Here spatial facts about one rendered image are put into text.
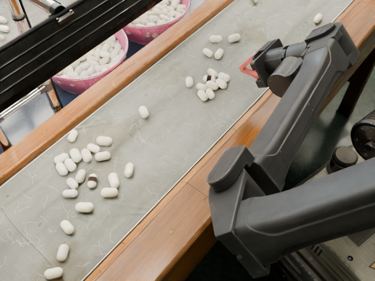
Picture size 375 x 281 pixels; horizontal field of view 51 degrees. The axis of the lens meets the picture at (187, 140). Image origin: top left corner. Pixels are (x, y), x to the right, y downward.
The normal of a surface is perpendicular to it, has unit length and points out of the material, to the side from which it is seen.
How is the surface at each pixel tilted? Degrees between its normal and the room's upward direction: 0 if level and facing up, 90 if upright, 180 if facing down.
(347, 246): 0
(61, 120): 0
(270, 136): 44
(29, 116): 0
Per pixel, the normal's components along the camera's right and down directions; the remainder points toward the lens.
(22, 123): -0.01, -0.60
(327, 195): -0.62, -0.69
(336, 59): 0.59, -0.17
